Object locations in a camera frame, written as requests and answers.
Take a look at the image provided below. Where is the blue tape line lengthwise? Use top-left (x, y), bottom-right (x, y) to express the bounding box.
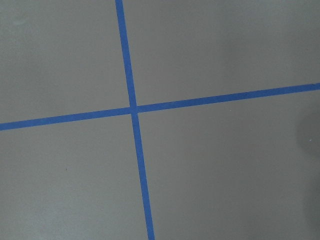
top-left (115, 0), bottom-right (155, 240)

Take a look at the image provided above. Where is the blue tape line crosswise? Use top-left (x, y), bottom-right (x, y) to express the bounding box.
top-left (0, 83), bottom-right (320, 131)

